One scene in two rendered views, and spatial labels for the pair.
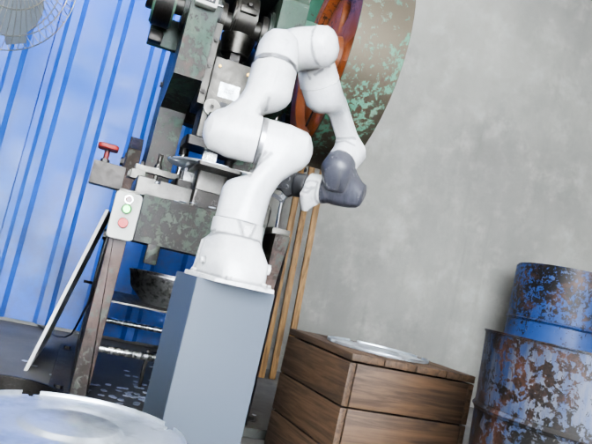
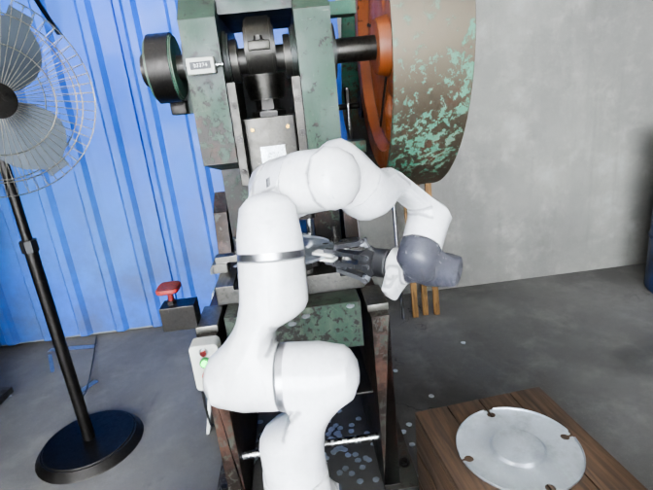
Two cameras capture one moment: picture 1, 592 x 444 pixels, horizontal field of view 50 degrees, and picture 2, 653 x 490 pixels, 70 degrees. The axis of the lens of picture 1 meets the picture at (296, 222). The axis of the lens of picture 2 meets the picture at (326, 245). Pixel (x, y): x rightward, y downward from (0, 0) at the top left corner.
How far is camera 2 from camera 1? 111 cm
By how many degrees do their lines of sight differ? 27
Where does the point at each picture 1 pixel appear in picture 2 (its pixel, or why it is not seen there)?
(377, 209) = (490, 116)
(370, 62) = (426, 87)
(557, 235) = not seen: outside the picture
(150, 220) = not seen: hidden behind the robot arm
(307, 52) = (311, 204)
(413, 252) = (538, 145)
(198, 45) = (217, 122)
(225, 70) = (260, 131)
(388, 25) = (438, 22)
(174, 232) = not seen: hidden behind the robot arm
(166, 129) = (236, 191)
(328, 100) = (374, 212)
